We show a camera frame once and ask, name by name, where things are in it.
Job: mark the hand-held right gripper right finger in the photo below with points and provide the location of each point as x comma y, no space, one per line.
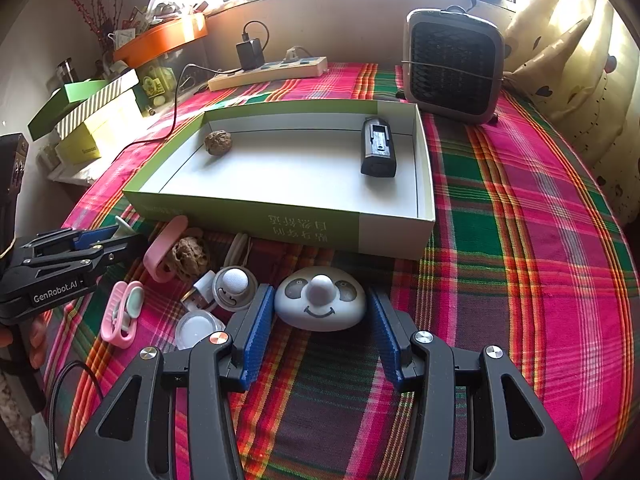
385,340

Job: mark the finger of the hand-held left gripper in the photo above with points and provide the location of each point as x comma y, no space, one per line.
95,237
117,252

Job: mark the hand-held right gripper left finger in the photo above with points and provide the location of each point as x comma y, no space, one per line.
252,335

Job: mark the pink oval clip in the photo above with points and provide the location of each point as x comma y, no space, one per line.
159,255

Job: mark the white mushroom-shaped toy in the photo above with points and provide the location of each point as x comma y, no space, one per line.
234,285

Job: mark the small white jar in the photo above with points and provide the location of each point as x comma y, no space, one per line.
197,331

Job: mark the white koala face dome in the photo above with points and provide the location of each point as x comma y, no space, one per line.
320,305

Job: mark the green white cardboard box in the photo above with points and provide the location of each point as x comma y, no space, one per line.
300,175

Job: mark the person's left hand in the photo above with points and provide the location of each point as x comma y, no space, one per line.
37,342

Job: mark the white USB plug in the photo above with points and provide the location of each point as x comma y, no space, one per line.
200,292

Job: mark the brown walnut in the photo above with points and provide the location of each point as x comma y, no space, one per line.
190,256
216,142

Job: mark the yellow cardboard box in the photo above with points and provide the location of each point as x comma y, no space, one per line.
95,136

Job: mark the dark printed box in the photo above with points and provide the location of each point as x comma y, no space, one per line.
12,165

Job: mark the metal cup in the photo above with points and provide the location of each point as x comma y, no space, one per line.
65,72

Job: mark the clear plastic container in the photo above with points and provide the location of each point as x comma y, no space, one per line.
160,82

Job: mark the black battery device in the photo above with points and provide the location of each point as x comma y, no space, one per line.
377,147

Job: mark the white printed mug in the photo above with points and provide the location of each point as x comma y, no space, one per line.
120,37

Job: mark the orange tray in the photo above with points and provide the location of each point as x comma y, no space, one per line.
160,39

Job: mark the red berry branches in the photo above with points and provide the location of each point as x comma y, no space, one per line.
92,5

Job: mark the cream power strip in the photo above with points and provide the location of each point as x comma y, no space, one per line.
267,74

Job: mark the black charger adapter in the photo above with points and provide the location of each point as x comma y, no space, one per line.
250,55

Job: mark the grey fan heater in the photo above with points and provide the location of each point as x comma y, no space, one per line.
452,65

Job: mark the cream patterned curtain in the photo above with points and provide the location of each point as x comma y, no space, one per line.
575,60

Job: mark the white wall plug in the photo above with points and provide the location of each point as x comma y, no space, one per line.
292,53

